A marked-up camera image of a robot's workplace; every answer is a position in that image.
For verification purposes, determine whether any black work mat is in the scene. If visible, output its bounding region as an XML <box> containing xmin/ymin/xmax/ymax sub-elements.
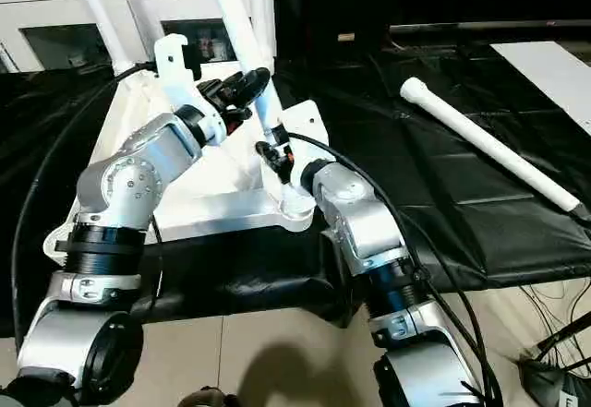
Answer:
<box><xmin>0</xmin><ymin>42</ymin><xmax>591</xmax><ymax>325</ymax></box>

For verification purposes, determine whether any black stand with white label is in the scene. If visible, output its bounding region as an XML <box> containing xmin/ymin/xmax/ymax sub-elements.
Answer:
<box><xmin>517</xmin><ymin>315</ymin><xmax>591</xmax><ymax>407</ymax></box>

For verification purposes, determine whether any white plastic table leg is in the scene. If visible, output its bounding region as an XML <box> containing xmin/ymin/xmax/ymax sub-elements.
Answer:
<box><xmin>72</xmin><ymin>0</ymin><xmax>135</xmax><ymax>74</ymax></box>
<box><xmin>249</xmin><ymin>0</ymin><xmax>274</xmax><ymax>66</ymax></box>
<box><xmin>203</xmin><ymin>0</ymin><xmax>289</xmax><ymax>150</ymax></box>
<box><xmin>400</xmin><ymin>77</ymin><xmax>583</xmax><ymax>212</ymax></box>

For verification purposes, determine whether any white plastic table top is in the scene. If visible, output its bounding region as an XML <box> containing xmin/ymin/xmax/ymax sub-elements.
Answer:
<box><xmin>44</xmin><ymin>56</ymin><xmax>320</xmax><ymax>265</ymax></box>

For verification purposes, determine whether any white flat board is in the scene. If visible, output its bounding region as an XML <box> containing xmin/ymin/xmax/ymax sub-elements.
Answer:
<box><xmin>489</xmin><ymin>41</ymin><xmax>591</xmax><ymax>136</ymax></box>

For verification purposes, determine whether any black horizontal bar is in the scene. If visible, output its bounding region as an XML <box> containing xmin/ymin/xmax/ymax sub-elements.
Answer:
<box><xmin>388</xmin><ymin>19</ymin><xmax>591</xmax><ymax>34</ymax></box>

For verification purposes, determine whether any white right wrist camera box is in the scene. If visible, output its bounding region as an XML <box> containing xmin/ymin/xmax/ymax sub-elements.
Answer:
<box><xmin>277</xmin><ymin>101</ymin><xmax>332</xmax><ymax>191</ymax></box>

